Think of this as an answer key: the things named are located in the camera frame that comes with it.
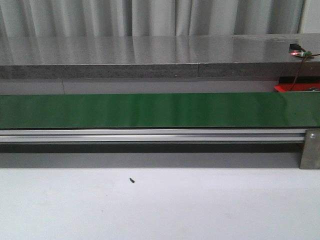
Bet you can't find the grey stone counter slab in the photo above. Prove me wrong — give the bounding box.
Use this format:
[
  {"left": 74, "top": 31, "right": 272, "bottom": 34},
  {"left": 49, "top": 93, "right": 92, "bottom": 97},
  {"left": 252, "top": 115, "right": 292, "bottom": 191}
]
[{"left": 0, "top": 33, "right": 320, "bottom": 79}]

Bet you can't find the aluminium conveyor frame rail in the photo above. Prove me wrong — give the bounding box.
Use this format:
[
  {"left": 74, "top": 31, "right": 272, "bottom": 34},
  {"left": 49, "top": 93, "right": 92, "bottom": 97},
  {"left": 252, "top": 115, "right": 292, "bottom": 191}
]
[{"left": 0, "top": 128, "right": 306, "bottom": 144}]

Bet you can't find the metal conveyor support bracket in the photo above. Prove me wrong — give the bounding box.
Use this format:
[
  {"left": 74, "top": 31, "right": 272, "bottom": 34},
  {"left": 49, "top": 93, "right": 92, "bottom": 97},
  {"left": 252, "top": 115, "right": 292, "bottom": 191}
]
[{"left": 299, "top": 129, "right": 320, "bottom": 170}]

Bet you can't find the red black sensor wire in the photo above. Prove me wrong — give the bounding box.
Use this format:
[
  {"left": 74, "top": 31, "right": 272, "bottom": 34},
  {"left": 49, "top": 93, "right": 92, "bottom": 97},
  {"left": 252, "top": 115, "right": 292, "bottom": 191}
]
[{"left": 289, "top": 53, "right": 320, "bottom": 92}]

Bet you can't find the white pleated curtain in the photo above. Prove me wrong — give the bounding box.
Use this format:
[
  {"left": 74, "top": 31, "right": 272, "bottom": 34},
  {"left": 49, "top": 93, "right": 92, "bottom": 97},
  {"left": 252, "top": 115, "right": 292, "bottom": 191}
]
[{"left": 0, "top": 0, "right": 320, "bottom": 37}]

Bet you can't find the red plastic tray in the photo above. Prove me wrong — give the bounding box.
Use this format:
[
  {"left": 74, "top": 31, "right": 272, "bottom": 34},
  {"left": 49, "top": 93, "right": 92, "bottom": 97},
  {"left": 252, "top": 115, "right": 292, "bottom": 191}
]
[{"left": 274, "top": 83, "right": 320, "bottom": 93}]

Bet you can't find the small sensor circuit board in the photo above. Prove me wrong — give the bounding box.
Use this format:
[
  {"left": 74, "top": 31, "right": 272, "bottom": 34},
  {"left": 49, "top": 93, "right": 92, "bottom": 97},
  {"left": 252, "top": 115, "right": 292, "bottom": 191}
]
[{"left": 288, "top": 43, "right": 313, "bottom": 58}]

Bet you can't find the green conveyor belt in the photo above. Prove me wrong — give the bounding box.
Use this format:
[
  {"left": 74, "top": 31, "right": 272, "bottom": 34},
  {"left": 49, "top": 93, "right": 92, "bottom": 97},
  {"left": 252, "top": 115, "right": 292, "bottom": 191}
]
[{"left": 0, "top": 92, "right": 320, "bottom": 129}]

